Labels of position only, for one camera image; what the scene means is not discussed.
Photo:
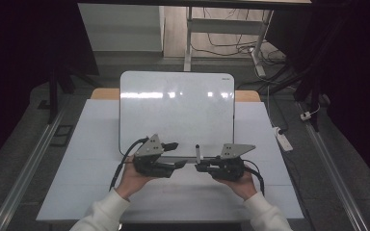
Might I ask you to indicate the dark curtain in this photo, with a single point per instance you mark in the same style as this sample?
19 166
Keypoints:
359 80
13 64

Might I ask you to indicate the black capped marker pen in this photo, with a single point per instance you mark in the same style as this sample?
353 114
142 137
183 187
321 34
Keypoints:
198 153

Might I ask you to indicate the white whiteboard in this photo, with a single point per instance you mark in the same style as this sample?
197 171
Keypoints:
173 122

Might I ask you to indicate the person's right hand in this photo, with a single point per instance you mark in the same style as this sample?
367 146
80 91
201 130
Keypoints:
244 187

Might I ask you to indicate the white table cover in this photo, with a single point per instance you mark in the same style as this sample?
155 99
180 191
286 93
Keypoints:
86 166

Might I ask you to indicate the person's left hand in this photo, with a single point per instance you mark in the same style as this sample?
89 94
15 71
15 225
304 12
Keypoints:
130 183

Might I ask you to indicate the white power strip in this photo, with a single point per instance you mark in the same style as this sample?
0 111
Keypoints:
284 141

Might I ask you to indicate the white cabinet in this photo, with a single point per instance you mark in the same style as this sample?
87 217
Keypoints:
122 29

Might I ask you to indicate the wooden table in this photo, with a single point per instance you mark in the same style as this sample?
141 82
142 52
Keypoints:
104 94

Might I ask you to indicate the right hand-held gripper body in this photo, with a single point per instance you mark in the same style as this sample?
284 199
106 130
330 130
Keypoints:
229 168

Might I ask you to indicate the black stand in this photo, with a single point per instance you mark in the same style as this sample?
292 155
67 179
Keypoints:
314 102
54 96

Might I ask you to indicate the grey metal desk frame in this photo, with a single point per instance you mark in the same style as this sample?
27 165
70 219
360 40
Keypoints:
224 26

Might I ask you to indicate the small white adapter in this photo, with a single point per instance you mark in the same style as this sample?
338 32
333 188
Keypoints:
305 116

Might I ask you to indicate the black floor plate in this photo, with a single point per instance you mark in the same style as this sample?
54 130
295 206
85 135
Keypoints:
58 141

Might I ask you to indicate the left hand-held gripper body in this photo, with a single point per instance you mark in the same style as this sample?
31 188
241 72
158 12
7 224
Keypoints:
151 163

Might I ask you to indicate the aluminium floor rail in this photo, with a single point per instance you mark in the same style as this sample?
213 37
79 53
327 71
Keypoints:
334 166
22 179

